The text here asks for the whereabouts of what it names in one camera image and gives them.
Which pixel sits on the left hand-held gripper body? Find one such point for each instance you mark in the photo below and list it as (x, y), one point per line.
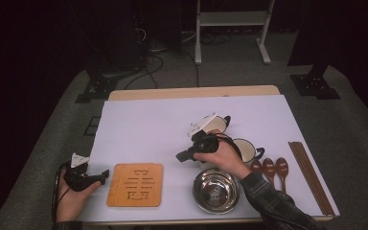
(78, 179)

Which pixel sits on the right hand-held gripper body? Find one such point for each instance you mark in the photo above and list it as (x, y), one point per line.
(204, 142)

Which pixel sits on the square wooden coaster cutout pattern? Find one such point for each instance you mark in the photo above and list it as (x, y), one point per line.
(118, 191)

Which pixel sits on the steel bowl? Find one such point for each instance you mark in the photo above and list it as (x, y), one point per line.
(215, 191)

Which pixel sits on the reddish brown wooden spoon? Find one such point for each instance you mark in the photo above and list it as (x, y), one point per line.
(282, 167)
(268, 167)
(255, 166)

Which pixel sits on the bundle of brown chopsticks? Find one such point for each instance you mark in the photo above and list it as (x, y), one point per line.
(311, 179)

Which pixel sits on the person's left hand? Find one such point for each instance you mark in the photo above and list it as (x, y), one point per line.
(73, 204)

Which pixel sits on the person's right hand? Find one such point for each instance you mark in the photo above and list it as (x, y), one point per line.
(226, 159)

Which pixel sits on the white table mat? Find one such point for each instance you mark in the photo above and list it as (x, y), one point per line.
(159, 127)

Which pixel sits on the black stand base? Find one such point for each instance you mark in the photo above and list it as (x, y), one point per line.
(97, 86)
(314, 86)

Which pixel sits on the white metal stand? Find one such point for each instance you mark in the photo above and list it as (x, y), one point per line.
(233, 18)

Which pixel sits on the black floor frame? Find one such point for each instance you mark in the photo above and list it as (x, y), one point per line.
(92, 126)

